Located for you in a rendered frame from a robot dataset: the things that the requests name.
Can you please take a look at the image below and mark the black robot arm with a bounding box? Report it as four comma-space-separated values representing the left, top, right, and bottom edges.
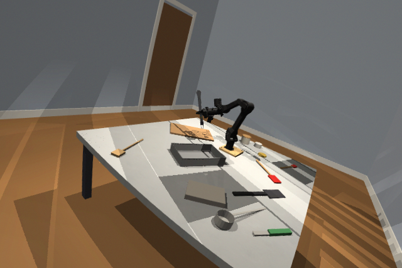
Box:
214, 98, 254, 150

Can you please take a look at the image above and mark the dark grey saucepan with long handle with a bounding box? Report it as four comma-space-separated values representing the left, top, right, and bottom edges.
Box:
214, 207, 266, 230

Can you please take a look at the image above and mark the white short cylinder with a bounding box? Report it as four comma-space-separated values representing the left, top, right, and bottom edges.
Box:
254, 142, 262, 149

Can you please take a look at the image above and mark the black spatula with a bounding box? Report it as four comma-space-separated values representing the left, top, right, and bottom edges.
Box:
232, 189, 286, 199

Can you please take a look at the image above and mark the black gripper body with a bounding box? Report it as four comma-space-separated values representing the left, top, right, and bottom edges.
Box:
204, 107, 215, 119

